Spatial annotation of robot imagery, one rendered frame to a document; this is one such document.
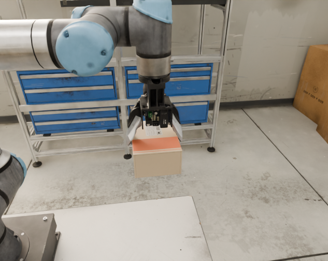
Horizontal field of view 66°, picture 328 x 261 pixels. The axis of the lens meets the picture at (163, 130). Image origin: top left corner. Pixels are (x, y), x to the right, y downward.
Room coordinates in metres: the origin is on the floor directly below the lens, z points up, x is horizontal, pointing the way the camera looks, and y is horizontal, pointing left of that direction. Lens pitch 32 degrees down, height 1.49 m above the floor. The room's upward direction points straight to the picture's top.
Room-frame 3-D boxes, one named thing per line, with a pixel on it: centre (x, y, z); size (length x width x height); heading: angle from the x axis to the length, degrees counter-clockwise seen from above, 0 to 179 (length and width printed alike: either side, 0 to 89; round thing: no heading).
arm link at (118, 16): (0.53, 0.12, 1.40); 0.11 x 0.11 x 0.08; 1
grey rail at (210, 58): (1.96, 0.35, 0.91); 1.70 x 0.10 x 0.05; 98
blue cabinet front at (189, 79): (1.98, -0.05, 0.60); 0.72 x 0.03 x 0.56; 98
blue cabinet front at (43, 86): (1.87, 0.74, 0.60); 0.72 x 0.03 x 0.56; 98
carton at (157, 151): (0.57, 0.03, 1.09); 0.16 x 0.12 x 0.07; 8
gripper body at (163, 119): (0.54, 0.02, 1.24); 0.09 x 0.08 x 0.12; 8
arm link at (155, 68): (0.55, 0.02, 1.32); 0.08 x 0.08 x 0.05
